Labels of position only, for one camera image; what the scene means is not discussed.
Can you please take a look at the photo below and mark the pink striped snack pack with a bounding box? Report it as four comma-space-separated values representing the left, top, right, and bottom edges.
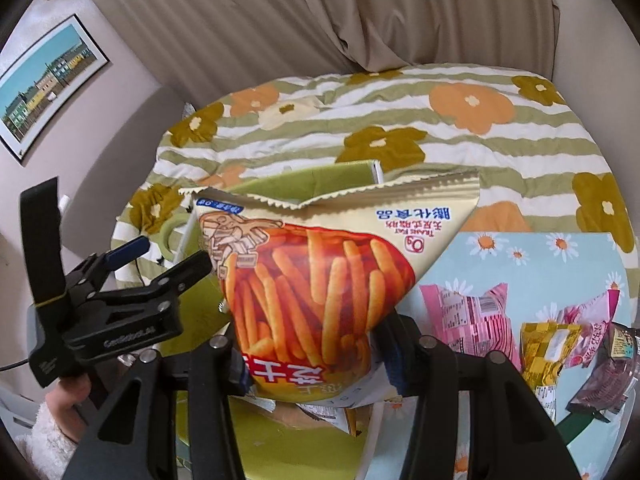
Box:
420, 283, 522, 370

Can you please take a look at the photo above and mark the person left hand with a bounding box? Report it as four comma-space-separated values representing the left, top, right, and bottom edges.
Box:
46, 374, 91, 443

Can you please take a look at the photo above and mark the grey headboard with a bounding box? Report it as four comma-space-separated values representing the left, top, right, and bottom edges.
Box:
61, 87, 184, 257

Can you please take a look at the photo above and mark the green cardboard box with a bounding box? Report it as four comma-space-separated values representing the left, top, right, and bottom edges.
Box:
164, 159, 402, 480

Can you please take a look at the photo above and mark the gold snack pack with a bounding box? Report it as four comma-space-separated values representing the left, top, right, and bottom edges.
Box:
519, 320, 586, 421

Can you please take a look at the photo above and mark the dark brown snack pack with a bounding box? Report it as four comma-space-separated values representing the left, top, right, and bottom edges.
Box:
566, 323, 639, 422

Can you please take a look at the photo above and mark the small pink snack pack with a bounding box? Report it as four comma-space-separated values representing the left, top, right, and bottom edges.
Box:
555, 289, 620, 367

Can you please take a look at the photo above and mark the blue daisy tablecloth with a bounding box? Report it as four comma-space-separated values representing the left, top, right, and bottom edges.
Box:
364, 232, 636, 479

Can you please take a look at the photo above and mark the framed houses picture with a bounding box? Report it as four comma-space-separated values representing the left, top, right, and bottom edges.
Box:
0, 14, 110, 162

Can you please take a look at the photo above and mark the beige curtain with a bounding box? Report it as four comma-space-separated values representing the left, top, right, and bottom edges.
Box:
93, 0, 560, 104

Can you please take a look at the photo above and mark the floral striped quilt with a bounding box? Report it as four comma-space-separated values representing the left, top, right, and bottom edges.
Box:
112, 64, 639, 297

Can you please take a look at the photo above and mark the white wall switch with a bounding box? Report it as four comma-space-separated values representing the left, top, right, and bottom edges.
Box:
58, 194, 70, 216

